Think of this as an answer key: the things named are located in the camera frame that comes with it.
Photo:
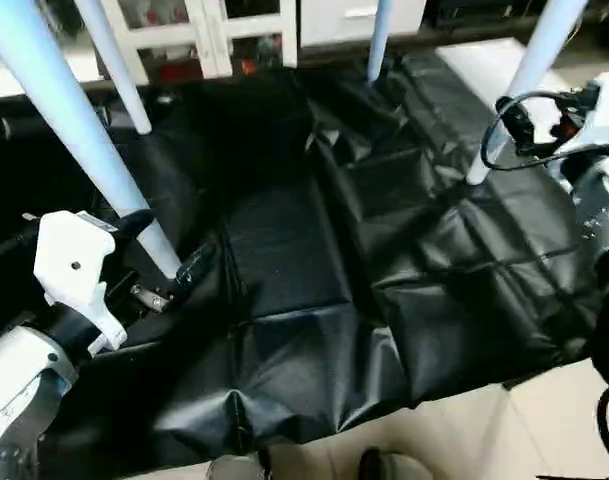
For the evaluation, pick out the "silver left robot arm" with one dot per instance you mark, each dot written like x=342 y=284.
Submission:
x=24 y=390

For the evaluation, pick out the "white sheet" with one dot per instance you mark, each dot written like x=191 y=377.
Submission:
x=474 y=70

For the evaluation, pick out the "black work mat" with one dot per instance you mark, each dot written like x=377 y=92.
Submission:
x=314 y=280

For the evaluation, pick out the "white glass-door cabinet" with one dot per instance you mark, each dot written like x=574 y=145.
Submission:
x=209 y=40

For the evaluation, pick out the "white low drawer unit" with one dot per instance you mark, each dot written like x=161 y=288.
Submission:
x=344 y=20

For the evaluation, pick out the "dark robot right foot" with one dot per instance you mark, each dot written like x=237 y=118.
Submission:
x=389 y=465

